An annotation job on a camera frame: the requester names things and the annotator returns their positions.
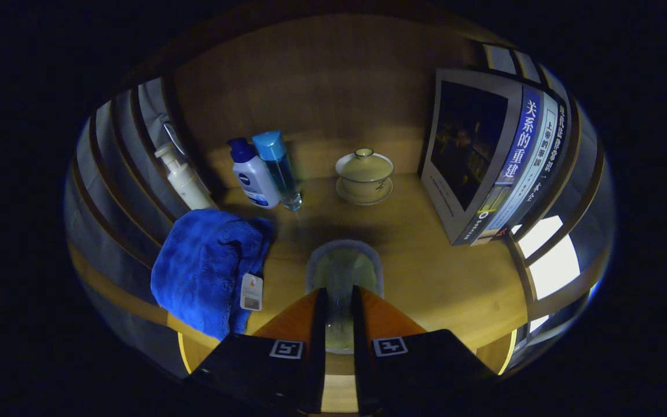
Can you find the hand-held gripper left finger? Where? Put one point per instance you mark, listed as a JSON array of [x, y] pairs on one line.
[[252, 365]]

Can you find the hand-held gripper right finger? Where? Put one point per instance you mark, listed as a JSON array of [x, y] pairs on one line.
[[420, 365]]

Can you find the pale green translucent container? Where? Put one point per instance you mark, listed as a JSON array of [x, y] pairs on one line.
[[342, 272]]

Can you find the wooden countertop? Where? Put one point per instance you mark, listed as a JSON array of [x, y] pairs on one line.
[[426, 278]]

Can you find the wooden cabinet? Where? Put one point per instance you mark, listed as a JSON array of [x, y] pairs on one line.
[[322, 87]]

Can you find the blue towel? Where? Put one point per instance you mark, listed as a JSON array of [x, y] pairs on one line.
[[200, 266]]

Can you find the white bottle with blue cap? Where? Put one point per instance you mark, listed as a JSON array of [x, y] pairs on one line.
[[255, 179]]

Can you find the white pump bottle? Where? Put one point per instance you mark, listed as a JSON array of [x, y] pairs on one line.
[[189, 185]]

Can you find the teal blue bottle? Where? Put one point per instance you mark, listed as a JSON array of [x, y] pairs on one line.
[[278, 168]]

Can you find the lidded ceramic tea cup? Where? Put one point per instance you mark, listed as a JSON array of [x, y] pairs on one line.
[[364, 174]]

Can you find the book with blue spine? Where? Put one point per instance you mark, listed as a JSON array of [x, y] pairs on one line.
[[466, 145]]

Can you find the book with pale spine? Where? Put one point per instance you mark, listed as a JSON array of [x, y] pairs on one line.
[[537, 156]]

